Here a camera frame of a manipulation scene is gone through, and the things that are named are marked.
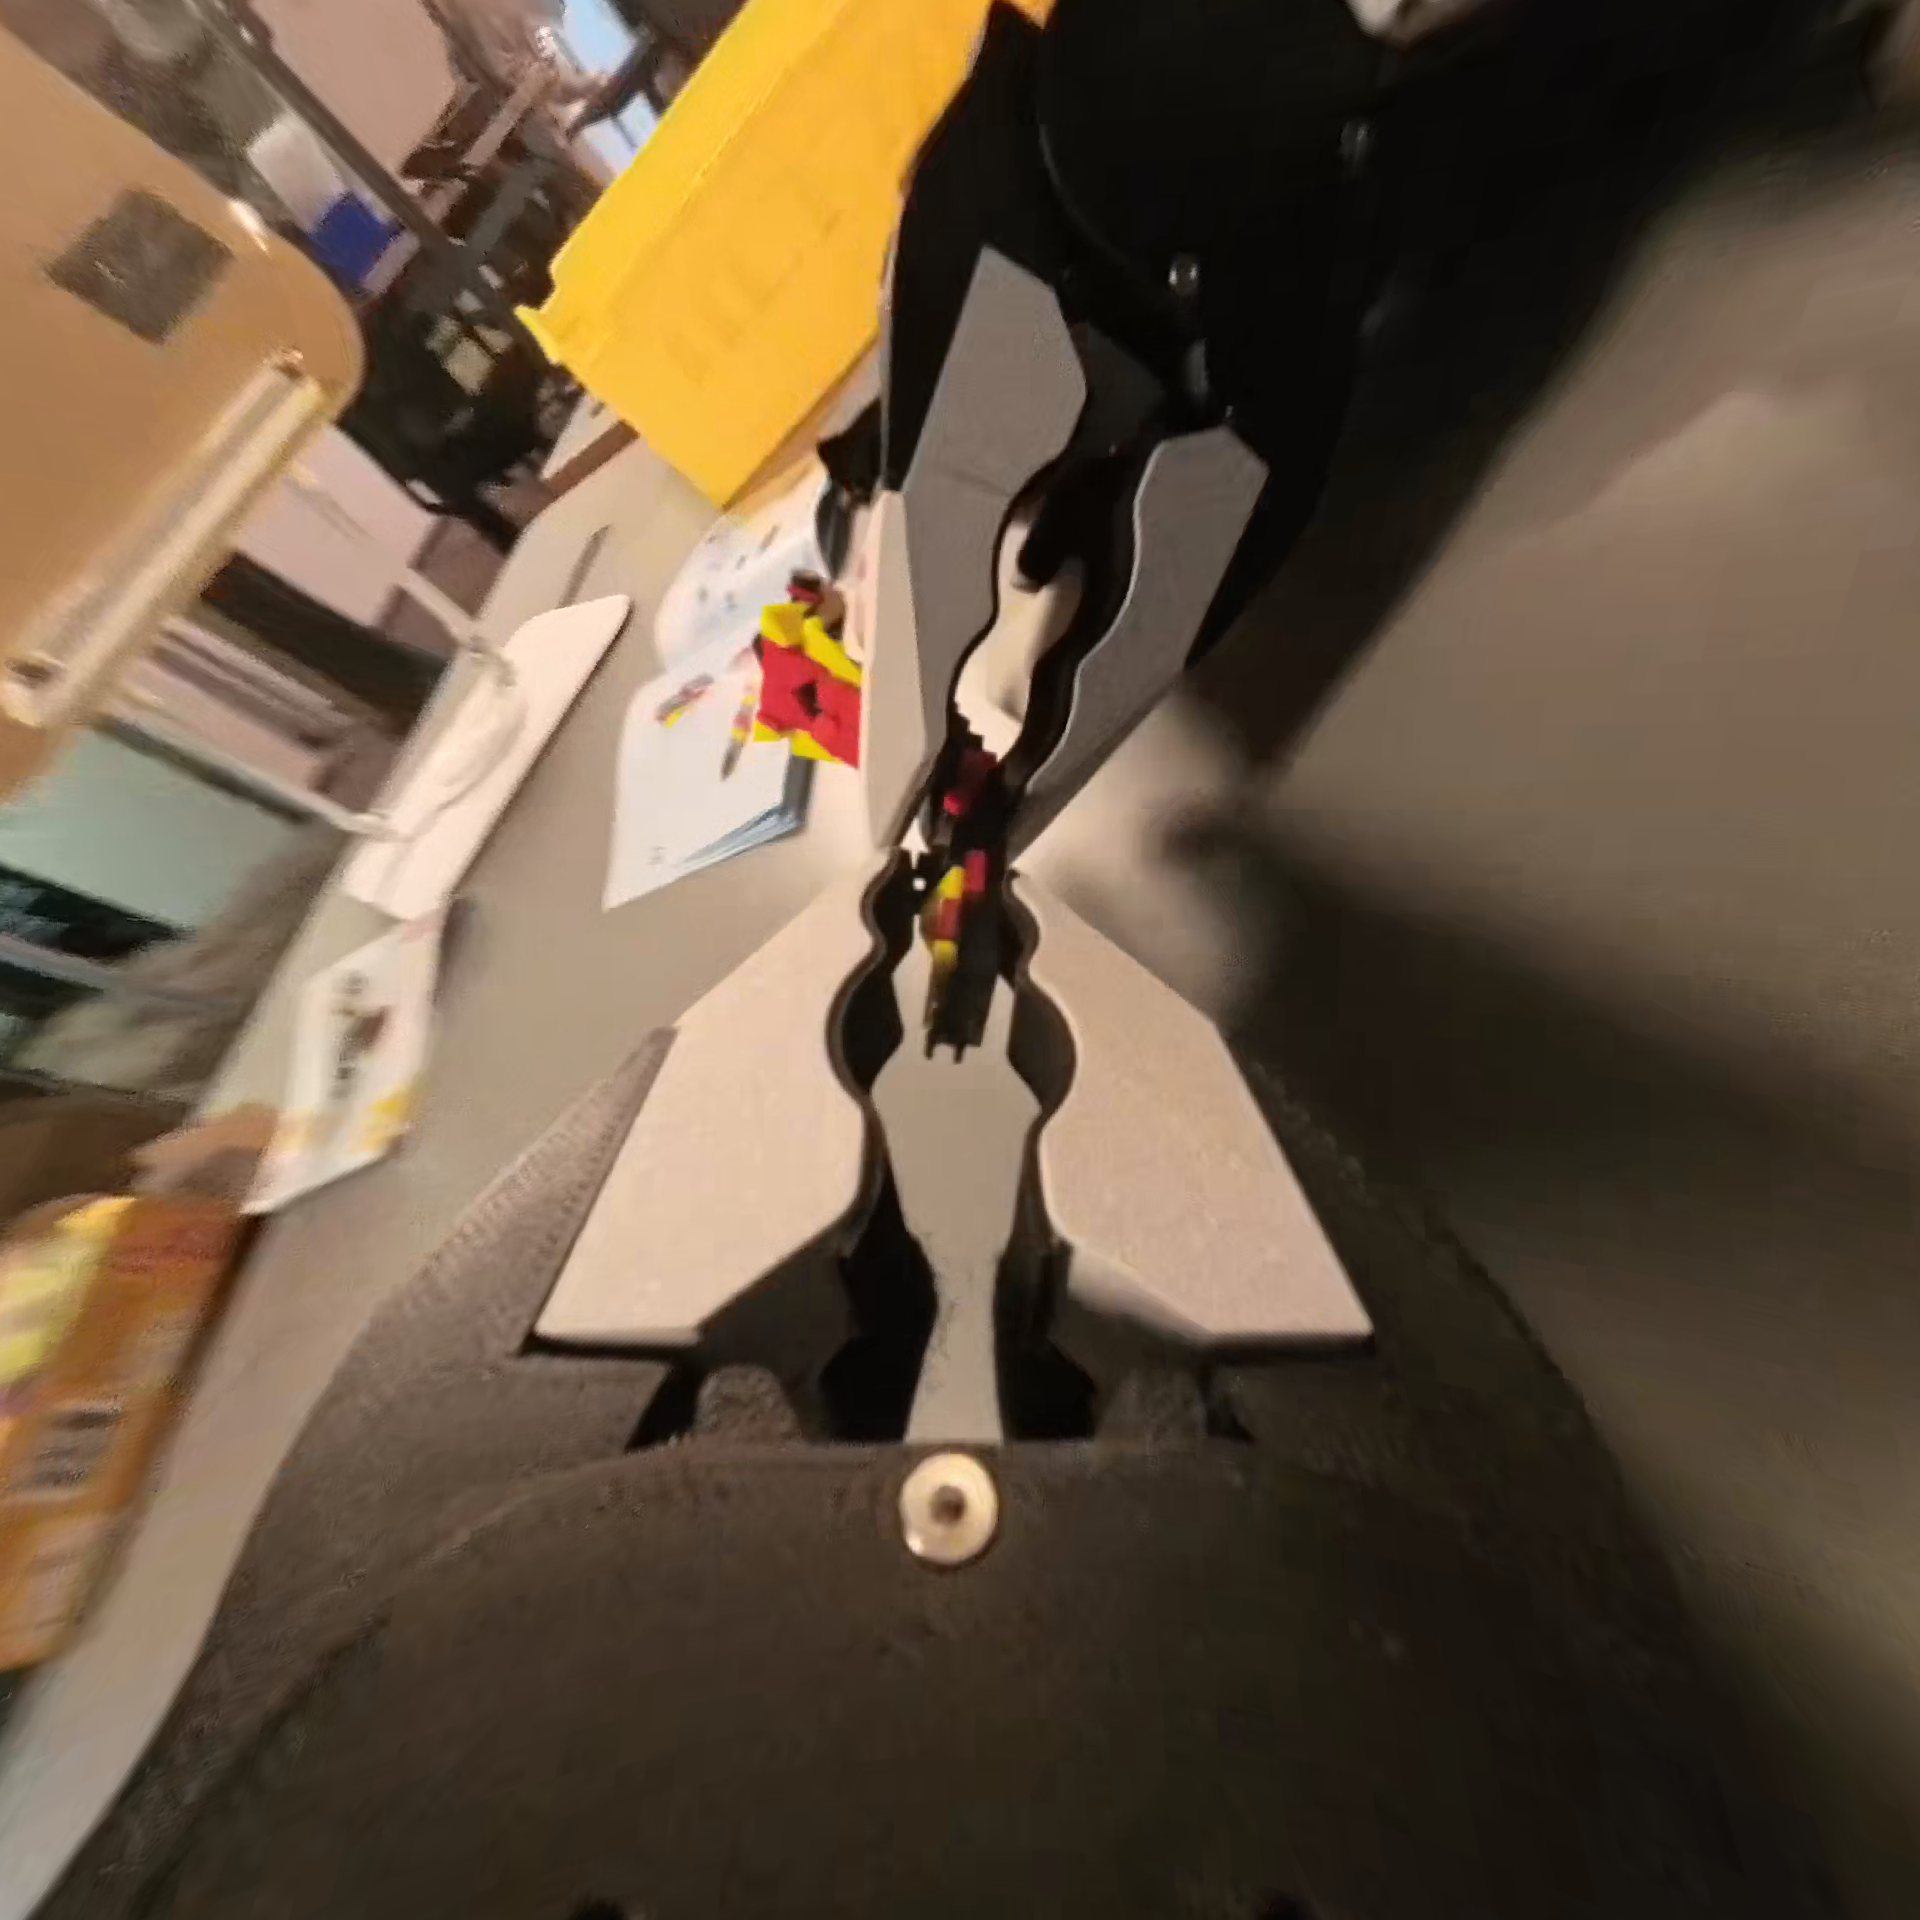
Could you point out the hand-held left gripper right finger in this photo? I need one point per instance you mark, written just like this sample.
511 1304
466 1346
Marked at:
1186 1200

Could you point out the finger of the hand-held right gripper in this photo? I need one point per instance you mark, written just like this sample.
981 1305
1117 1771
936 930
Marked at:
1186 570
946 523

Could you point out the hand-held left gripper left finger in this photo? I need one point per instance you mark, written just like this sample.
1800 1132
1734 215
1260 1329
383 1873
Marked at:
720 1185

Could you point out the black red yellow lego model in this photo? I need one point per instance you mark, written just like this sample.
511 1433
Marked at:
803 690

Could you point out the yellow plastic bin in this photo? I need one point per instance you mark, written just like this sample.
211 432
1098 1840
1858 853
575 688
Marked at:
751 269

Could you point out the orange cardboard lego box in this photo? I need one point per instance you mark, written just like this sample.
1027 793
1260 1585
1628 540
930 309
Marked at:
106 1410

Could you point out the open instruction booklet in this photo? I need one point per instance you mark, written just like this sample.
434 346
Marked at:
691 795

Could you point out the closed instruction booklet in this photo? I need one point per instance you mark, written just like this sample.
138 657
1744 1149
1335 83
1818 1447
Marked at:
354 1049

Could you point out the wooden board on white stand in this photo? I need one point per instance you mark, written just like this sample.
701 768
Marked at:
149 421

